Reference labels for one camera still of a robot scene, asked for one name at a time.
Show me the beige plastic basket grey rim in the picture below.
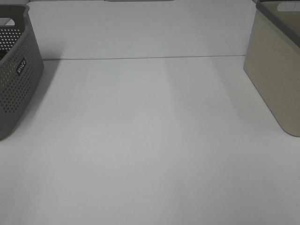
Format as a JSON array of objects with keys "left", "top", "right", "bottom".
[{"left": 243, "top": 0, "right": 300, "bottom": 137}]

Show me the grey perforated plastic basket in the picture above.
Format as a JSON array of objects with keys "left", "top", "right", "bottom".
[{"left": 0, "top": 4, "right": 44, "bottom": 139}]

